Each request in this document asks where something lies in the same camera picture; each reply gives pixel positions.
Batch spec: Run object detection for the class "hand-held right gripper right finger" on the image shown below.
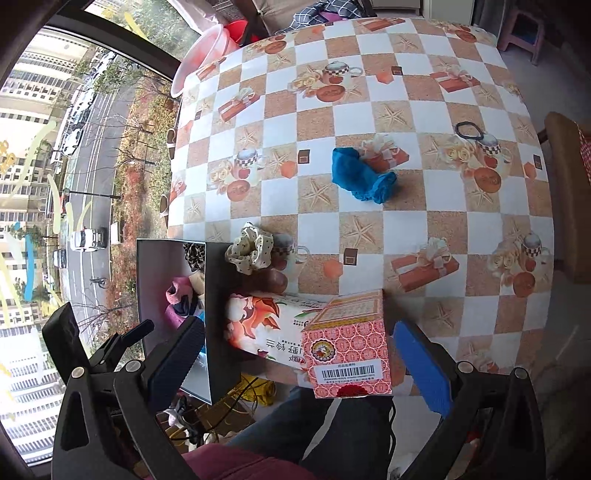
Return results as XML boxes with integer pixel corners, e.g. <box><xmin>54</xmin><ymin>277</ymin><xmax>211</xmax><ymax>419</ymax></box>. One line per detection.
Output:
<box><xmin>392</xmin><ymin>320</ymin><xmax>548</xmax><ymax>480</ymax></box>

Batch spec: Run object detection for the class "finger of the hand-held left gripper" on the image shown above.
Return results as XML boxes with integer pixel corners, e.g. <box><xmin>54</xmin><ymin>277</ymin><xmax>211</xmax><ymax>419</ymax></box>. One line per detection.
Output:
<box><xmin>41</xmin><ymin>302</ymin><xmax>92</xmax><ymax>377</ymax></box>
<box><xmin>91</xmin><ymin>319</ymin><xmax>156</xmax><ymax>373</ymax></box>

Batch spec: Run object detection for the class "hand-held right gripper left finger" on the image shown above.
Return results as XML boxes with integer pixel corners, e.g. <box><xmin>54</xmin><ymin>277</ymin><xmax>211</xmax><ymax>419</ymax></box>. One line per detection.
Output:
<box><xmin>53</xmin><ymin>316</ymin><xmax>206</xmax><ymax>480</ymax></box>

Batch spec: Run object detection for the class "grey storage box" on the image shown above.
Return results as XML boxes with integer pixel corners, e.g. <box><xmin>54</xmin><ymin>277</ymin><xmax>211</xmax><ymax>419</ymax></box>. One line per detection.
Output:
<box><xmin>136</xmin><ymin>239</ymin><xmax>243</xmax><ymax>406</ymax></box>

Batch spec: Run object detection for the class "pink patterned carton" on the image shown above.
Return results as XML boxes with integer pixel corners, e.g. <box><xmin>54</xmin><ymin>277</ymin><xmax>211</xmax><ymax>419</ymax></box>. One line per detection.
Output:
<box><xmin>300</xmin><ymin>289</ymin><xmax>393</xmax><ymax>398</ymax></box>

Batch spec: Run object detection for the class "leopard print scrunchie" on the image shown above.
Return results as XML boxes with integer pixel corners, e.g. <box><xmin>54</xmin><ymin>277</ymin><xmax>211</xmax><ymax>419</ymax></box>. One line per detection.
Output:
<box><xmin>183</xmin><ymin>244</ymin><xmax>207</xmax><ymax>272</ymax></box>

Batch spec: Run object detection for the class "blue cloth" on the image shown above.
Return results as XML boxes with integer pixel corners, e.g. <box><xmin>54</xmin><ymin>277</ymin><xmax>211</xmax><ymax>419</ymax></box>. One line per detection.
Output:
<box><xmin>331</xmin><ymin>148</ymin><xmax>398</xmax><ymax>205</ymax></box>

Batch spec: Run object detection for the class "floral tissue pack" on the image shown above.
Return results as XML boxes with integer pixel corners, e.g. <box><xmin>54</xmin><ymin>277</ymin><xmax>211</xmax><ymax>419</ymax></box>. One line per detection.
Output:
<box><xmin>224</xmin><ymin>293</ymin><xmax>333</xmax><ymax>386</ymax></box>

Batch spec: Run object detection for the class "white car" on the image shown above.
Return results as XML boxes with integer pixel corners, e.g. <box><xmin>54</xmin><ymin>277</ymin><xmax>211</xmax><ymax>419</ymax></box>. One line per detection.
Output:
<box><xmin>69</xmin><ymin>227</ymin><xmax>109</xmax><ymax>252</ymax></box>

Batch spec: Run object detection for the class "person's maroon garment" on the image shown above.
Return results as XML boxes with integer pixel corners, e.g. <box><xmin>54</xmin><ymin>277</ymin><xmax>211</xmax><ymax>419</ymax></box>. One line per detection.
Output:
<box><xmin>182</xmin><ymin>443</ymin><xmax>324</xmax><ymax>480</ymax></box>

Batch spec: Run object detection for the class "checkered printed tablecloth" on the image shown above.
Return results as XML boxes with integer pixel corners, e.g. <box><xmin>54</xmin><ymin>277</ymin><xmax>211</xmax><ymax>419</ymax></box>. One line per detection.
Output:
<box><xmin>167</xmin><ymin>17</ymin><xmax>555</xmax><ymax>398</ymax></box>

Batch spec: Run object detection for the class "white polka-dot scrunchie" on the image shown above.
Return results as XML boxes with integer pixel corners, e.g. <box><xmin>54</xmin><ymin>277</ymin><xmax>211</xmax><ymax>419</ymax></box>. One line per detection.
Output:
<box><xmin>225</xmin><ymin>222</ymin><xmax>276</xmax><ymax>277</ymax></box>

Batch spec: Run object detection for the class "person's blue jeans leg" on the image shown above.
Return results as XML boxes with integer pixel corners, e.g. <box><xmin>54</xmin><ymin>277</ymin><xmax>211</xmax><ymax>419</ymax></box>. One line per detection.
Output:
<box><xmin>226</xmin><ymin>385</ymin><xmax>398</xmax><ymax>480</ymax></box>

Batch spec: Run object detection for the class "wooden chair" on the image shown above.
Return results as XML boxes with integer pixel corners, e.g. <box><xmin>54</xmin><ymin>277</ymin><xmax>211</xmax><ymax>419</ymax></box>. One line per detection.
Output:
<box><xmin>538</xmin><ymin>111</ymin><xmax>591</xmax><ymax>284</ymax></box>

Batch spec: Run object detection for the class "pink plastic basin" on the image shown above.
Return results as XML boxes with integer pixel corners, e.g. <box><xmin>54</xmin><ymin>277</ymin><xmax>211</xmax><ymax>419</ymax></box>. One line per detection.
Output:
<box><xmin>171</xmin><ymin>24</ymin><xmax>232</xmax><ymax>99</ymax></box>

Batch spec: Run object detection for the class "red plastic basin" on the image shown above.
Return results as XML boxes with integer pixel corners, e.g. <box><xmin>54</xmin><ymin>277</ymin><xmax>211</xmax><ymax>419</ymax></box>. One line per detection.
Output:
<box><xmin>224</xmin><ymin>19</ymin><xmax>252</xmax><ymax>47</ymax></box>

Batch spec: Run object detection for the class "pink plastic stool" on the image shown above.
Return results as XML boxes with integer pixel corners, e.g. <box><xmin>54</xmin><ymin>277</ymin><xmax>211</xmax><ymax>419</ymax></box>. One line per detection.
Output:
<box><xmin>498</xmin><ymin>9</ymin><xmax>546</xmax><ymax>65</ymax></box>

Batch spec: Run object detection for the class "dark plaid cloth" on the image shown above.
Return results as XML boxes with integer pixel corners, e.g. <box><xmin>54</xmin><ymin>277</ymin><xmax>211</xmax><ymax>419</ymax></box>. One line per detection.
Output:
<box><xmin>293</xmin><ymin>0</ymin><xmax>365</xmax><ymax>31</ymax></box>

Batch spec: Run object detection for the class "black window frame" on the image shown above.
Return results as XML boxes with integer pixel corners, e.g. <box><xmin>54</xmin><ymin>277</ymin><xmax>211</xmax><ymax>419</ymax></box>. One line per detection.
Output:
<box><xmin>46</xmin><ymin>14</ymin><xmax>185</xmax><ymax>75</ymax></box>

